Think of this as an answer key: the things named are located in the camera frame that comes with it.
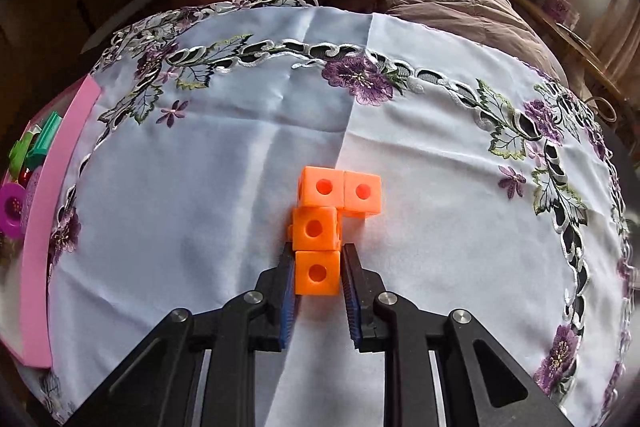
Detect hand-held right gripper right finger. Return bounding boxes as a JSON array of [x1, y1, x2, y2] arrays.
[[340, 244, 571, 427]]

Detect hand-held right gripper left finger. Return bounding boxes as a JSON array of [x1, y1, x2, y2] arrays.
[[62, 243, 301, 427]]

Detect orange linked cubes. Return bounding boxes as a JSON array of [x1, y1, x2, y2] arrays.
[[286, 165, 383, 297]]

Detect pink cardboard box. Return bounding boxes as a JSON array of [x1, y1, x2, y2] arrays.
[[0, 74, 101, 369]]

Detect dark green plastic mold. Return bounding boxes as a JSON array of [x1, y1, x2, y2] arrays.
[[25, 112, 63, 170]]

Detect magenta plastic mold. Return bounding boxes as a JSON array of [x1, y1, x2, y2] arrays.
[[0, 184, 31, 238]]

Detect light green plastic mold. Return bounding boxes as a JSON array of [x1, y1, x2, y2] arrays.
[[7, 132, 38, 172]]

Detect white embroidered floral tablecloth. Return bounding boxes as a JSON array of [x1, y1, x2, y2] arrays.
[[37, 0, 633, 427]]

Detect white chair armrest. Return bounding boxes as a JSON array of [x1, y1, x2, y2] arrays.
[[80, 0, 171, 55]]

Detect wooden shelf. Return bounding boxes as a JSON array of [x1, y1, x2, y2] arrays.
[[505, 0, 631, 108]]

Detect purple gift box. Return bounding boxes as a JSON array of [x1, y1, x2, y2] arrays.
[[537, 0, 573, 25]]

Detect beige side curtain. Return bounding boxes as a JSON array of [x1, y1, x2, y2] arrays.
[[592, 0, 640, 98]]

